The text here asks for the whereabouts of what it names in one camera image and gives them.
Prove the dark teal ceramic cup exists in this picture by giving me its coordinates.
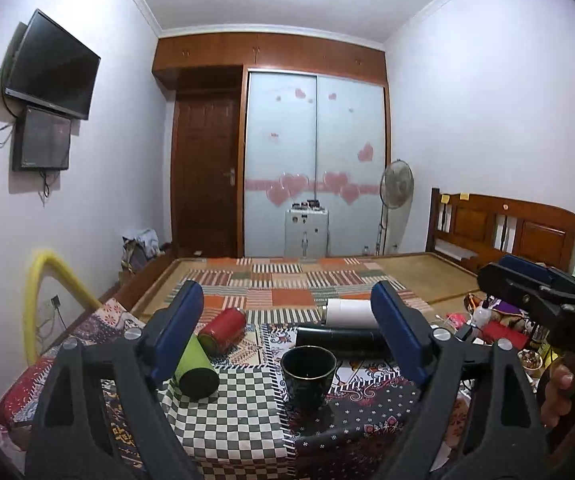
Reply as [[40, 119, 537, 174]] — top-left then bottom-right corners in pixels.
[[281, 346, 337, 414]]

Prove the right hand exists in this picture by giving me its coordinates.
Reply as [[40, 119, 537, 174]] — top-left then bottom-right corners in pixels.
[[540, 364, 574, 428]]

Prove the bedside clutter pile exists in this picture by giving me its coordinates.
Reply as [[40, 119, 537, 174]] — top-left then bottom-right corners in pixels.
[[435, 290, 557, 380]]

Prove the wooden headboard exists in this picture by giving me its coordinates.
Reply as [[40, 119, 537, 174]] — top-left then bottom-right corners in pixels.
[[425, 188, 575, 273]]

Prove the lime green bottle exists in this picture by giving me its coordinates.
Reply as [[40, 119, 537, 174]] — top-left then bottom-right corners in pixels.
[[174, 335, 220, 400]]

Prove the red bottle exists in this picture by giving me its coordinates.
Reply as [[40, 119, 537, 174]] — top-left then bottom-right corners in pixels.
[[198, 308, 246, 356]]

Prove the black thermos bottle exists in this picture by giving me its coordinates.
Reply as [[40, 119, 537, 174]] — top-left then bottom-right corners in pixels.
[[295, 325, 391, 359]]

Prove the standing electric fan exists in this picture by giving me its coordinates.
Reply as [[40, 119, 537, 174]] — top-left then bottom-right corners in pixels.
[[375, 158, 414, 256]]

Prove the white bottle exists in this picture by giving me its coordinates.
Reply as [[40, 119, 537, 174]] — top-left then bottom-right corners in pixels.
[[321, 298, 379, 330]]

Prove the yellow foam tube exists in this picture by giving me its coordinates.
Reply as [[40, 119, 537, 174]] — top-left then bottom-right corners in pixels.
[[22, 249, 102, 366]]

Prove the clothes pile by door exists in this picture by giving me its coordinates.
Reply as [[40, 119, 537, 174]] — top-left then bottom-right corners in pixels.
[[118, 228, 162, 282]]

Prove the striped patchwork bed mat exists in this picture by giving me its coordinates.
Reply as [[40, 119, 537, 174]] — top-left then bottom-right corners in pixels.
[[131, 253, 489, 326]]

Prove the white suitcase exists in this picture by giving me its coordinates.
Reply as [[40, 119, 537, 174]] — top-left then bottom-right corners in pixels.
[[284, 200, 329, 259]]

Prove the frosted sliding wardrobe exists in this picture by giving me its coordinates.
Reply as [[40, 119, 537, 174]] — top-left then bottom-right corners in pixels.
[[243, 70, 386, 257]]

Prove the brown wooden door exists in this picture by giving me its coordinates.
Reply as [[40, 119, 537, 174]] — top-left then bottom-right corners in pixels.
[[170, 92, 239, 257]]

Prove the wooden bed frame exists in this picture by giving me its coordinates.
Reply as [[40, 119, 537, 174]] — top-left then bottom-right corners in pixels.
[[23, 243, 177, 364]]

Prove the small black wall monitor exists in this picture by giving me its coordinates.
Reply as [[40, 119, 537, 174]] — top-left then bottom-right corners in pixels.
[[12, 106, 72, 171]]

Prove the wall mounted television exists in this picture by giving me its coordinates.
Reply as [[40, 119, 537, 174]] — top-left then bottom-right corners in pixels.
[[3, 9, 101, 120]]

